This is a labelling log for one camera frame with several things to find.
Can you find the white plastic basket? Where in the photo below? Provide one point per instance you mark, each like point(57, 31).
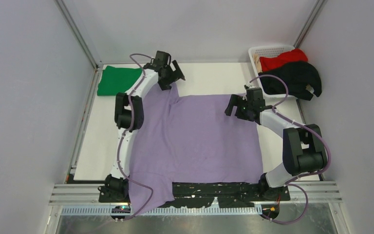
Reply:
point(268, 51)

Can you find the left corner metal post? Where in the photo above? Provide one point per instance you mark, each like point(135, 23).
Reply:
point(66, 13)

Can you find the black t shirt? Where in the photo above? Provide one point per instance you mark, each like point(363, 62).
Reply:
point(302, 80)

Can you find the folded green t shirt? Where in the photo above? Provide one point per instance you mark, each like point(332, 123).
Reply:
point(117, 80)

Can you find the corner metal post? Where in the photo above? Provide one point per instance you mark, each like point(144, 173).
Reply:
point(313, 15)
point(66, 13)

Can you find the white slotted cable duct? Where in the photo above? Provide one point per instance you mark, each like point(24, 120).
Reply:
point(124, 210)

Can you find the beige t shirt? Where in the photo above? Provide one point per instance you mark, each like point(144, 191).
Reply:
point(257, 63)

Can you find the right corner metal post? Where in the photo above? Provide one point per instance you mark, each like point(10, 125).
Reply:
point(313, 15)

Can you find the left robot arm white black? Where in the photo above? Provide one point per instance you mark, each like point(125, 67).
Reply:
point(129, 118)

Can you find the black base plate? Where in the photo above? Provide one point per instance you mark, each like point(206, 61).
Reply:
point(190, 195)

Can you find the purple t shirt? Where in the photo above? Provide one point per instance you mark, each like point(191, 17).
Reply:
point(190, 140)

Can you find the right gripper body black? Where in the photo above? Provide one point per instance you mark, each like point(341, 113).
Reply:
point(243, 110)

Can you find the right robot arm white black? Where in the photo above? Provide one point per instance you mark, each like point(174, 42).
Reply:
point(303, 149)

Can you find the red t shirt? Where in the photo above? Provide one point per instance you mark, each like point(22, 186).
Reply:
point(294, 55)

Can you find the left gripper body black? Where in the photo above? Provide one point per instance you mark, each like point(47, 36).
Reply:
point(169, 78)

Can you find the aluminium frame rail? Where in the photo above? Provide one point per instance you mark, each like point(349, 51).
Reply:
point(88, 194)

